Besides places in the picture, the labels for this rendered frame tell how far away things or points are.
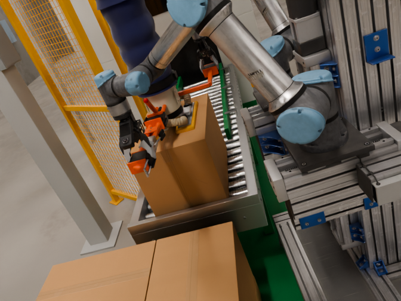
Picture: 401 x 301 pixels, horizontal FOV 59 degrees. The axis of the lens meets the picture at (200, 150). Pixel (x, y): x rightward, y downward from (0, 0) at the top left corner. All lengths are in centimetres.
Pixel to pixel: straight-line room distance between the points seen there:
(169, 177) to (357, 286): 99
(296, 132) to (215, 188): 90
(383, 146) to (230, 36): 60
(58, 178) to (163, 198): 109
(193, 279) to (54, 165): 146
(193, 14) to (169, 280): 111
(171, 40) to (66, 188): 180
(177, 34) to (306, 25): 43
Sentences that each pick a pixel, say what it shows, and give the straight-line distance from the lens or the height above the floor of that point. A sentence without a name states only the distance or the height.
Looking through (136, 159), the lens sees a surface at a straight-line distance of 135.
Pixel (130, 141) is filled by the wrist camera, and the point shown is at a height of 121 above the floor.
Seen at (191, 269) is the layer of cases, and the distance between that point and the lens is 162.
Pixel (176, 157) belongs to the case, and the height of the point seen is 89.
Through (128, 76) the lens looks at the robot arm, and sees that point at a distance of 119.
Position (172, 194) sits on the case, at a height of 69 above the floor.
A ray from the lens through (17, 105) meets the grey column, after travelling 255.
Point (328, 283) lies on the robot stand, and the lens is 184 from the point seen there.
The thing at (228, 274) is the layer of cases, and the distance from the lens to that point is 153.
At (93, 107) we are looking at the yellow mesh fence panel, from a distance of 266.
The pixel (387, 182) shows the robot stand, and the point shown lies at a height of 95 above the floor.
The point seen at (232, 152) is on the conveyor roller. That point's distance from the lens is 228.
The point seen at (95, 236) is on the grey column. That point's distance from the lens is 298.
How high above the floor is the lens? 166
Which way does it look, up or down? 27 degrees down
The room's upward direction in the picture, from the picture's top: 21 degrees counter-clockwise
